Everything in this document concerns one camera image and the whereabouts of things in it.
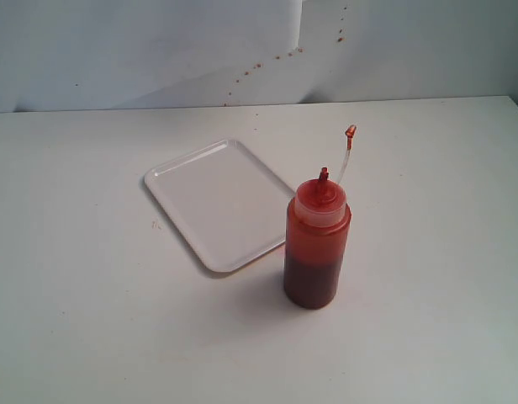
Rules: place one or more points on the red sauce squeeze bottle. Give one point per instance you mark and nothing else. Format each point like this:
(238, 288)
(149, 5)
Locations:
(317, 226)

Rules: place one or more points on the white rectangular tray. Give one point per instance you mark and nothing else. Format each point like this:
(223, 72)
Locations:
(226, 203)

